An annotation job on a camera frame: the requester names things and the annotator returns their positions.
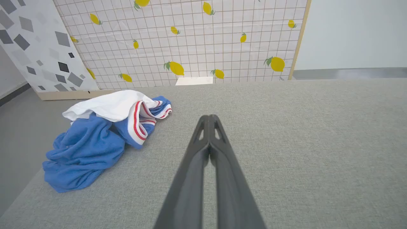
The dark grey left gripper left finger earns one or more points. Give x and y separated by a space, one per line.
187 190

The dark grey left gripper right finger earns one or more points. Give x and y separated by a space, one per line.
232 190

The white box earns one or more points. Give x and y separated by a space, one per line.
194 81

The lemon print grid wall panel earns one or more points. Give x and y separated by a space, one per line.
197 44

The grey terrazzo print wall panel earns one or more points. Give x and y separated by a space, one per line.
41 51

